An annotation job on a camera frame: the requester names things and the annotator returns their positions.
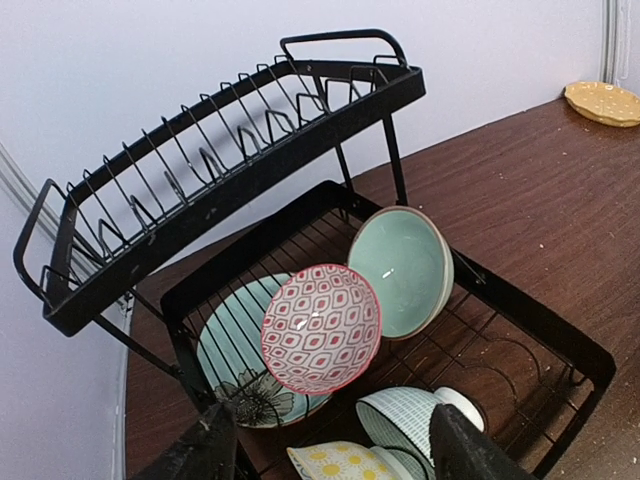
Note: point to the yellow flower patterned bowl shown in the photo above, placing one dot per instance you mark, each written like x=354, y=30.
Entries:
x=348, y=460

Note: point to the plain green bowl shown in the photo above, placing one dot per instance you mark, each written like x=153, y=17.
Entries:
x=409, y=264

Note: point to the right aluminium corner post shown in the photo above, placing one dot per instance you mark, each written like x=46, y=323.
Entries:
x=616, y=41

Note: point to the aluminium corner post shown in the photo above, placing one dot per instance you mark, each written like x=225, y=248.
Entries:
x=616, y=41
x=18, y=197

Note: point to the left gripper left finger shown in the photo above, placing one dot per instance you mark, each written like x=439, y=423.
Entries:
x=206, y=450

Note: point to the black tray with dishes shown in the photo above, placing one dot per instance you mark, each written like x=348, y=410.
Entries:
x=535, y=378

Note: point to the left aluminium corner post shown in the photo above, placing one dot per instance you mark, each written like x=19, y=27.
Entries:
x=18, y=197

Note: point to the black wire dish rack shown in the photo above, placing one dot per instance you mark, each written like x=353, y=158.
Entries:
x=85, y=244

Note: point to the red patterned bowl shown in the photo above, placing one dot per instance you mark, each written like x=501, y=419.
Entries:
x=321, y=330

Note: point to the green plate with flower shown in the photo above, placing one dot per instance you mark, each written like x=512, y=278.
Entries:
x=230, y=355

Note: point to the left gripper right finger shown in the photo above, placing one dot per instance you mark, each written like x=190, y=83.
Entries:
x=461, y=451

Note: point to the yellow round plate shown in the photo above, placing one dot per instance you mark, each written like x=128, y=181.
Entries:
x=604, y=103

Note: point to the green striped upturned bowl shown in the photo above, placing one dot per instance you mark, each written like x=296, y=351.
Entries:
x=400, y=417

